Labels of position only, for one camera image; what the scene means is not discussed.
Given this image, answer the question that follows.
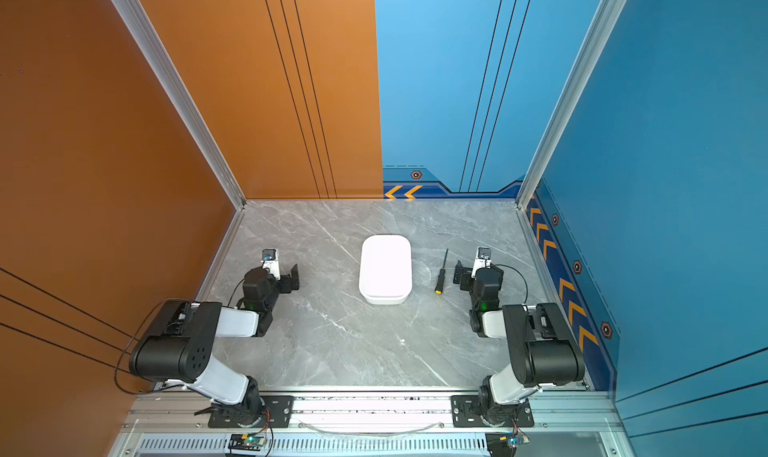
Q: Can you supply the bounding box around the black screwdriver with yellow tip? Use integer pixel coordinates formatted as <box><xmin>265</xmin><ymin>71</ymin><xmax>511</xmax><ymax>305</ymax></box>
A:
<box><xmin>434</xmin><ymin>249</ymin><xmax>449</xmax><ymax>295</ymax></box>

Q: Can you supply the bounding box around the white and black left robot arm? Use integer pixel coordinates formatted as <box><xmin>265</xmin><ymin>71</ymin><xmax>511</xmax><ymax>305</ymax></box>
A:
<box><xmin>129</xmin><ymin>261</ymin><xmax>300</xmax><ymax>429</ymax></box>

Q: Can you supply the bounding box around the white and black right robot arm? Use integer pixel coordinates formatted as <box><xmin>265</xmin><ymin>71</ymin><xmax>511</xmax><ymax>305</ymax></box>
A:
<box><xmin>453</xmin><ymin>263</ymin><xmax>586</xmax><ymax>427</ymax></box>

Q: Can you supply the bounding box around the white rectangular plastic bin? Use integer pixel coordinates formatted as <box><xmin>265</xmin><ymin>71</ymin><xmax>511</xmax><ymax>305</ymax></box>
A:
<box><xmin>358</xmin><ymin>235</ymin><xmax>413</xmax><ymax>306</ymax></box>

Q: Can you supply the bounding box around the green left circuit board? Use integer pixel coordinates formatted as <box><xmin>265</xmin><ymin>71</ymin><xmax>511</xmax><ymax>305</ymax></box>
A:
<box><xmin>226</xmin><ymin>433</ymin><xmax>270</xmax><ymax>456</ymax></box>

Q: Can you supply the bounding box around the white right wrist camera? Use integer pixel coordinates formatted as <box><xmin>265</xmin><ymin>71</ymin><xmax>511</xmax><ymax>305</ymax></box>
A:
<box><xmin>471</xmin><ymin>247</ymin><xmax>491</xmax><ymax>278</ymax></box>

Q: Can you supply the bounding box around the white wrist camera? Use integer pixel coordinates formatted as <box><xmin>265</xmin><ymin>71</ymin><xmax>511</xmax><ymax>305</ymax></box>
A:
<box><xmin>262</xmin><ymin>248</ymin><xmax>281</xmax><ymax>280</ymax></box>
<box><xmin>471</xmin><ymin>247</ymin><xmax>491</xmax><ymax>278</ymax></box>

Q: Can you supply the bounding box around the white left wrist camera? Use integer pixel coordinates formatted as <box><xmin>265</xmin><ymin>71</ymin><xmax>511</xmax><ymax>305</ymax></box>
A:
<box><xmin>262</xmin><ymin>248</ymin><xmax>281</xmax><ymax>280</ymax></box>

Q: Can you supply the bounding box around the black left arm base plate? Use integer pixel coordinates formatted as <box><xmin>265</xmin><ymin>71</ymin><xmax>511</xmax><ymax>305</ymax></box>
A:
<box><xmin>208</xmin><ymin>394</ymin><xmax>295</xmax><ymax>431</ymax></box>

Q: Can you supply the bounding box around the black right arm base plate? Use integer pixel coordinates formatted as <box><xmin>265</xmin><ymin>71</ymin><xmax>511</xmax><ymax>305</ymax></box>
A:
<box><xmin>450</xmin><ymin>395</ymin><xmax>535</xmax><ymax>428</ymax></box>

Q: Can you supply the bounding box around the right circuit board with wires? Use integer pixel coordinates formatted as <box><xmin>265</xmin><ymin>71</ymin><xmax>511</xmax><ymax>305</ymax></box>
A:
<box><xmin>485</xmin><ymin>430</ymin><xmax>530</xmax><ymax>457</ymax></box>

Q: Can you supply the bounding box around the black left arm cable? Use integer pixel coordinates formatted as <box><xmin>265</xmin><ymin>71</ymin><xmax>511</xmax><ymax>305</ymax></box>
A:
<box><xmin>113</xmin><ymin>296</ymin><xmax>199</xmax><ymax>396</ymax></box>

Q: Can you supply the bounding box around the aluminium front frame rail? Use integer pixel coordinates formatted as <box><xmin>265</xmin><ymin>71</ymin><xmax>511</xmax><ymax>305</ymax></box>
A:
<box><xmin>109</xmin><ymin>387</ymin><xmax>634</xmax><ymax>456</ymax></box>

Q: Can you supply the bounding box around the aluminium right corner post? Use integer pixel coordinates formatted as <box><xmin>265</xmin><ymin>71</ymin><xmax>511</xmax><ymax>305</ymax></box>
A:
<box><xmin>516</xmin><ymin>0</ymin><xmax>628</xmax><ymax>211</ymax></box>

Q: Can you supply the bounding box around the aluminium corner post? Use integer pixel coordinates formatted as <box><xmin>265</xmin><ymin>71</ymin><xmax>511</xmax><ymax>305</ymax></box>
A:
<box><xmin>516</xmin><ymin>0</ymin><xmax>628</xmax><ymax>211</ymax></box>
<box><xmin>110</xmin><ymin>0</ymin><xmax>247</xmax><ymax>211</ymax></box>

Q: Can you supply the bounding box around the aluminium left corner post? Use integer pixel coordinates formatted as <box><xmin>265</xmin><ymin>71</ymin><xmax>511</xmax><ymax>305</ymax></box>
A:
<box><xmin>110</xmin><ymin>0</ymin><xmax>247</xmax><ymax>211</ymax></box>

